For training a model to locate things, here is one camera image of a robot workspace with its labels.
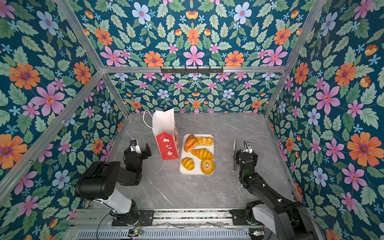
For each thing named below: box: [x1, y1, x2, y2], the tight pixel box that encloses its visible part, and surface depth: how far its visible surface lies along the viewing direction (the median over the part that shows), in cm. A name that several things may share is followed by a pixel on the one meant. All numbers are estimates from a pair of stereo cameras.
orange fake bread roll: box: [191, 148, 214, 160], surface depth 95 cm
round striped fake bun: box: [181, 157, 195, 171], surface depth 90 cm
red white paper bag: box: [152, 108, 180, 161], surface depth 88 cm
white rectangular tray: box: [179, 134, 216, 176], surface depth 95 cm
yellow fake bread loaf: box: [197, 137, 214, 146], surface depth 100 cm
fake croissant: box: [184, 134, 198, 153], surface depth 98 cm
